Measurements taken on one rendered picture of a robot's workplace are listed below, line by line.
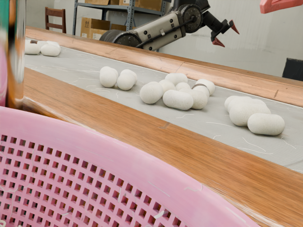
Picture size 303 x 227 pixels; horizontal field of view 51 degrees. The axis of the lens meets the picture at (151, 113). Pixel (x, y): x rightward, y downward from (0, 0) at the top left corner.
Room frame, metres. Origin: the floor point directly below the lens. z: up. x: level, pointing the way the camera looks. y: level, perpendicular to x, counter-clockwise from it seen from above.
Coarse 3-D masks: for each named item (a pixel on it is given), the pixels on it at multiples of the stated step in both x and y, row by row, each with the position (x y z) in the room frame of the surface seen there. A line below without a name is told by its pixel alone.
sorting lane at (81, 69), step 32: (32, 64) 0.46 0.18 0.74; (64, 64) 0.51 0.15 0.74; (96, 64) 0.56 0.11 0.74; (128, 64) 0.63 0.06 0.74; (128, 96) 0.34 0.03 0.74; (224, 96) 0.42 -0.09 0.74; (256, 96) 0.45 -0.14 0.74; (192, 128) 0.25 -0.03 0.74; (224, 128) 0.26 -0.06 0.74; (288, 128) 0.29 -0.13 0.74; (288, 160) 0.21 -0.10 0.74
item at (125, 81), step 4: (124, 72) 0.38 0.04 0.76; (128, 72) 0.38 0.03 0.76; (120, 76) 0.36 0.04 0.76; (124, 76) 0.36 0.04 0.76; (128, 76) 0.36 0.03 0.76; (132, 76) 0.37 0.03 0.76; (120, 80) 0.36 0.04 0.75; (124, 80) 0.36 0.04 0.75; (128, 80) 0.36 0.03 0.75; (132, 80) 0.36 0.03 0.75; (120, 84) 0.36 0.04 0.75; (124, 84) 0.36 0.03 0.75; (128, 84) 0.36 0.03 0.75; (132, 84) 0.36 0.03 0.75; (120, 88) 0.36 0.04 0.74; (124, 88) 0.36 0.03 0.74; (128, 88) 0.36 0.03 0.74
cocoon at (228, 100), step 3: (231, 96) 0.32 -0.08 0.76; (234, 96) 0.32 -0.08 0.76; (237, 96) 0.32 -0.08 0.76; (240, 96) 0.33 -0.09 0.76; (243, 96) 0.33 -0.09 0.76; (246, 96) 0.33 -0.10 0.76; (228, 99) 0.32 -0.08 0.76; (231, 99) 0.32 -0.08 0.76; (225, 102) 0.32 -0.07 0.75; (228, 102) 0.32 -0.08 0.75; (225, 105) 0.32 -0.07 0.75; (228, 105) 0.32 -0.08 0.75; (225, 108) 0.32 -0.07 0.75; (228, 111) 0.32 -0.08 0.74
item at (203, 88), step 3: (195, 84) 0.37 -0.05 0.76; (195, 87) 0.36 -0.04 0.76; (198, 87) 0.35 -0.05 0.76; (201, 87) 0.35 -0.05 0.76; (204, 87) 0.35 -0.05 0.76; (198, 90) 0.35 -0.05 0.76; (201, 90) 0.35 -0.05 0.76; (204, 90) 0.35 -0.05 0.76; (207, 90) 0.35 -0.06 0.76; (207, 93) 0.35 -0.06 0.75; (207, 96) 0.35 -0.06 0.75; (207, 99) 0.35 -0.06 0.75
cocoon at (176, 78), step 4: (168, 76) 0.42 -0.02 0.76; (172, 76) 0.42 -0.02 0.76; (176, 76) 0.43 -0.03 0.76; (180, 76) 0.43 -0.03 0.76; (184, 76) 0.44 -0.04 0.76; (172, 80) 0.42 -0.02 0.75; (176, 80) 0.42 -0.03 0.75; (180, 80) 0.43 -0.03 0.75; (184, 80) 0.43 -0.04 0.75; (176, 84) 0.42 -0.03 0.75
